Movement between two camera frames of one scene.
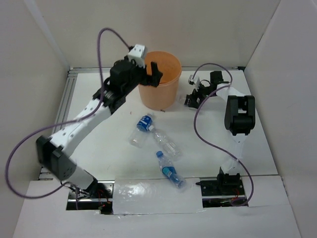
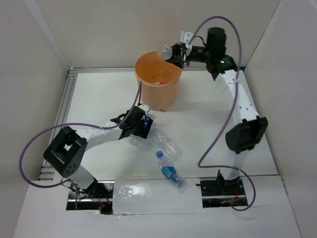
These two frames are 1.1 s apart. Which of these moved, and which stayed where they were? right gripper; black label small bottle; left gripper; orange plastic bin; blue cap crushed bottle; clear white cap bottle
Moved: right gripper; left gripper; black label small bottle
Stayed: blue cap crushed bottle; orange plastic bin; clear white cap bottle
